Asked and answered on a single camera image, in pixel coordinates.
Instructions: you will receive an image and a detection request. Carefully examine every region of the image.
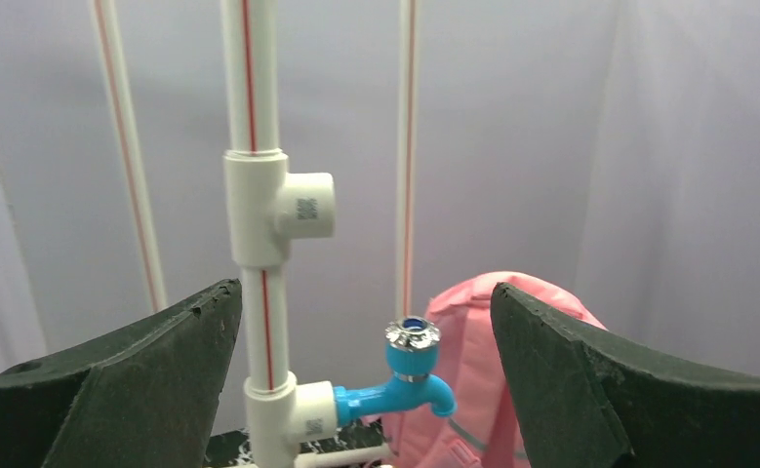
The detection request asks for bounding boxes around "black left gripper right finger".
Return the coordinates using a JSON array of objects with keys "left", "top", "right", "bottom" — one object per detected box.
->
[{"left": 491, "top": 283, "right": 760, "bottom": 467}]

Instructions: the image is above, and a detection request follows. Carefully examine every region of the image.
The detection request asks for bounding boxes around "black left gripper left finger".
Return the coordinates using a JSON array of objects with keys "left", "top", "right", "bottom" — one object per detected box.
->
[{"left": 0, "top": 279, "right": 242, "bottom": 467}]

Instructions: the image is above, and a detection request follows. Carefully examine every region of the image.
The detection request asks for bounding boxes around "pink student backpack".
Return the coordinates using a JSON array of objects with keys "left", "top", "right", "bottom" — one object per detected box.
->
[{"left": 361, "top": 271, "right": 600, "bottom": 467}]

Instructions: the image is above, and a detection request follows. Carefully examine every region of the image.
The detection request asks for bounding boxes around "blue plastic tap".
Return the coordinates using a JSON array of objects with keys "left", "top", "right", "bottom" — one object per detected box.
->
[{"left": 334, "top": 316, "right": 457, "bottom": 427}]

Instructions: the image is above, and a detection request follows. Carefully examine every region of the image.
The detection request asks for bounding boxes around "white PVC pipe frame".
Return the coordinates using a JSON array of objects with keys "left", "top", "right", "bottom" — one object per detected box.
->
[{"left": 88, "top": 0, "right": 420, "bottom": 468}]

